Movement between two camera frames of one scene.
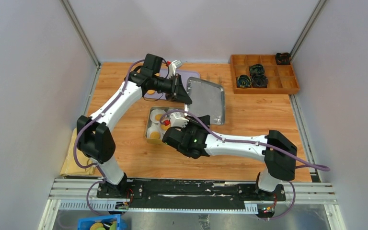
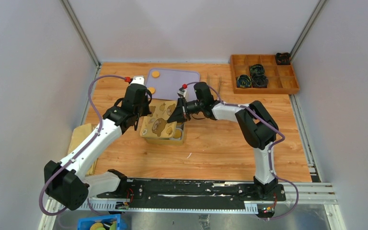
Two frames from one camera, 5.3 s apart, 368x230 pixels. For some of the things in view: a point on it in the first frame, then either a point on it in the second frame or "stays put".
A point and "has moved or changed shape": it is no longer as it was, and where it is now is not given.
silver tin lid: x=207 y=99 has moved or changed shape
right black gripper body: x=191 y=125 -> x=187 y=109
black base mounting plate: x=184 y=193 stays put
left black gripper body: x=170 y=86 -> x=143 y=110
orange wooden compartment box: x=282 y=79 stays put
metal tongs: x=220 y=80 stays put
